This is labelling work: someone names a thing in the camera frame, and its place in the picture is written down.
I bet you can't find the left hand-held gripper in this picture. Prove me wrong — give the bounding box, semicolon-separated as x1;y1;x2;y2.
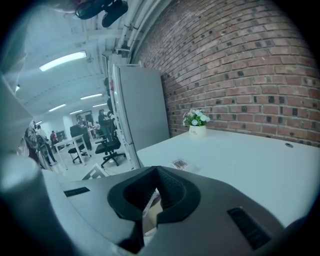
81;163;109;181

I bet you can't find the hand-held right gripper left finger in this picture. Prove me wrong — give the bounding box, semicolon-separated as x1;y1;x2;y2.
42;165;162;255

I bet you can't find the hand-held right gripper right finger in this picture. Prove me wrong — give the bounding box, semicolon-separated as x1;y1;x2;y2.
143;165;287;256

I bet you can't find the black office chair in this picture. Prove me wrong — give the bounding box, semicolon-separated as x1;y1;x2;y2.
94;117;128;168
67;124;90;164

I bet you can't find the white table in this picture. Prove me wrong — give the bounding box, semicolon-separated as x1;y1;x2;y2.
53;134;88;171

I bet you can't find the white desk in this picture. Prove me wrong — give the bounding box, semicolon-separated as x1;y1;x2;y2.
136;128;320;230

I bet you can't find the small clear packet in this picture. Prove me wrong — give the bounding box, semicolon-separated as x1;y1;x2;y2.
170;156;200;174

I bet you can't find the grey refrigerator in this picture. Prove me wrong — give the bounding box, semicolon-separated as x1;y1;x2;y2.
111;63;171;169

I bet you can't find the white pot of flowers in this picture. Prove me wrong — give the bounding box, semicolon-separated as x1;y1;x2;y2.
182;108;211;138

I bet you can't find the white shelf rack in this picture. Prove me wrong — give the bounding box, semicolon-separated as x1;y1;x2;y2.
101;51;121;161

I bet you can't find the person's white hoodie torso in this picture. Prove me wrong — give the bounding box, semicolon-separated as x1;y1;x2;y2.
0;14;35;157

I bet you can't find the white ceiling pipe bundle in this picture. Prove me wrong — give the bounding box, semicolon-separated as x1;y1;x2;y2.
115;0;151;55

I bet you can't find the black head-worn camera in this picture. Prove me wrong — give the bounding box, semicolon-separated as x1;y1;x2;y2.
74;0;130;28

